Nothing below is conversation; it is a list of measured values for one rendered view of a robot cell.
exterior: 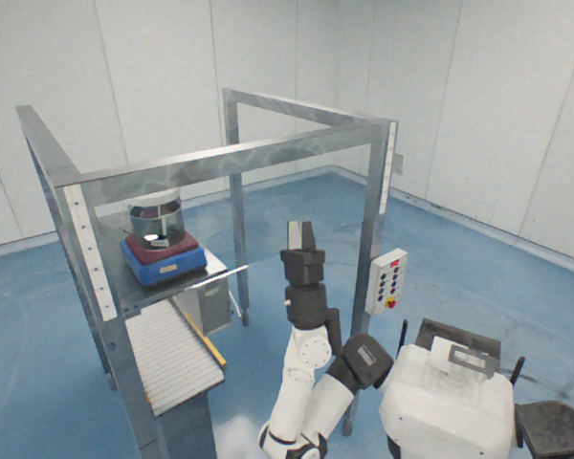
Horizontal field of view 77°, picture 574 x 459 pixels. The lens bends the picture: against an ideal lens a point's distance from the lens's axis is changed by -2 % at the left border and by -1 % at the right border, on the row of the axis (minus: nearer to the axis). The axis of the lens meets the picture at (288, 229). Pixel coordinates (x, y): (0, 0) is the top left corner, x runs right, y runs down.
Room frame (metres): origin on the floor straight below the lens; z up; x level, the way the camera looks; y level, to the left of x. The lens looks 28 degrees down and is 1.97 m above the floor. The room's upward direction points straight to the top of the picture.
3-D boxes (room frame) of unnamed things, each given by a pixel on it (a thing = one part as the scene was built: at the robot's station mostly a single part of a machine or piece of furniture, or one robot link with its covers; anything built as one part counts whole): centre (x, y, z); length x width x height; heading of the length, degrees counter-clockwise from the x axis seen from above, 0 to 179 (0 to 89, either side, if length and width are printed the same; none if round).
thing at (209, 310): (0.99, 0.29, 1.22); 0.22 x 0.11 x 0.20; 37
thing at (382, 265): (1.26, -0.41, 1.05); 0.17 x 0.06 x 0.26; 127
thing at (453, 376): (0.56, -0.36, 1.35); 0.10 x 0.07 x 0.09; 62
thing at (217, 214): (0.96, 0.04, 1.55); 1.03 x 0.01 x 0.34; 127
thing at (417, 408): (0.61, -0.39, 1.15); 0.34 x 0.30 x 0.36; 62
